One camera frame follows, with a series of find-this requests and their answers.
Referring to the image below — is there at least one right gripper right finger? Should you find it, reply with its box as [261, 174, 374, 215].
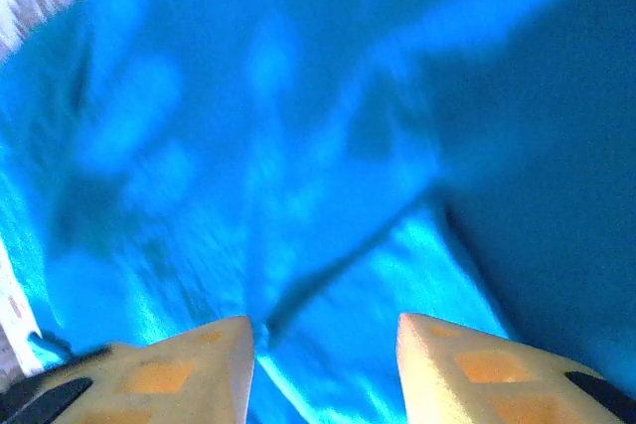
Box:
[397, 312, 636, 424]

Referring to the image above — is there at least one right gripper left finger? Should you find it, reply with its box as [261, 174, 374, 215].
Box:
[0, 314, 257, 424]

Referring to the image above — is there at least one blue t-shirt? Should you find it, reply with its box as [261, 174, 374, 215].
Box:
[0, 0, 636, 424]

